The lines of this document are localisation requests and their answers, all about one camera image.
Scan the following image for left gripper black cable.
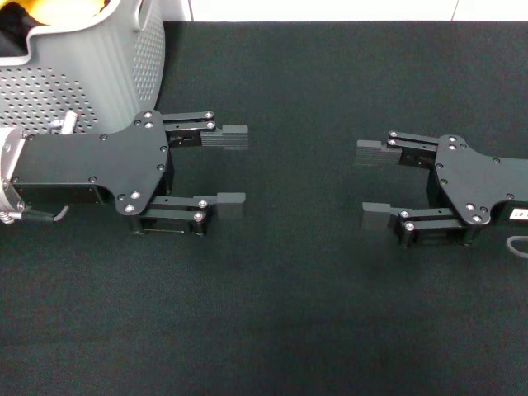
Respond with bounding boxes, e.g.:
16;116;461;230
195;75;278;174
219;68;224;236
0;205;70;226

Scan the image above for yellow and grey towel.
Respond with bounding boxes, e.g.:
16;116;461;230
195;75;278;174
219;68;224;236
24;0;113;26

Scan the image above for black tablecloth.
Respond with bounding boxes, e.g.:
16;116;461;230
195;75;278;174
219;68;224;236
0;20;528;396

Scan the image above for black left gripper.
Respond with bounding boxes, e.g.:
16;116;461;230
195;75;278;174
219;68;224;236
11;110;177;216

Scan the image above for grey perforated plastic storage box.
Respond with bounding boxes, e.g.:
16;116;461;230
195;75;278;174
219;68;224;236
0;0;167;137

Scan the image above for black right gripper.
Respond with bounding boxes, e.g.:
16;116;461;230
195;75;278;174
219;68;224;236
353;130;528;249

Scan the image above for silver plug connector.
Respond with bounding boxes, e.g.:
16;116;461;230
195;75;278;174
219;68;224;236
49;111;80;136

